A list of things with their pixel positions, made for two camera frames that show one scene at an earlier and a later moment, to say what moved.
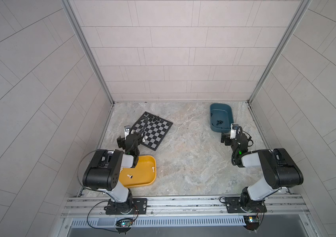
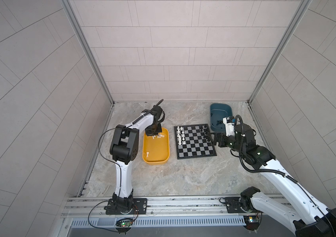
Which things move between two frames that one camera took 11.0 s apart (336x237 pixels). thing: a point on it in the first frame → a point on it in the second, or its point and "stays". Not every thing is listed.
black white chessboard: x=155 y=128 → x=193 y=140
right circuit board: x=251 y=222 stays
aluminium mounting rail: x=90 y=206 stays
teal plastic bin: x=221 y=117 stays
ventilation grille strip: x=172 y=221 stays
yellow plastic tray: x=144 y=174 → x=156 y=148
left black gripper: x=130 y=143 → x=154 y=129
